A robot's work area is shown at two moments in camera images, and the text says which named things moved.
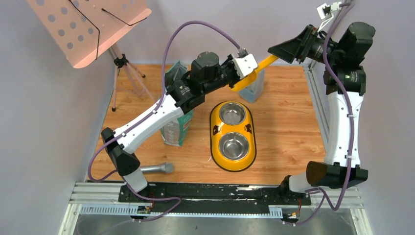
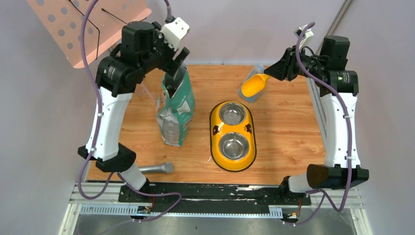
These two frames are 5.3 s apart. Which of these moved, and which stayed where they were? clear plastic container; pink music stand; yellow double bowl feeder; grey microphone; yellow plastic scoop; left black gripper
Moved: left black gripper; yellow plastic scoop
Stayed: grey microphone; clear plastic container; pink music stand; yellow double bowl feeder
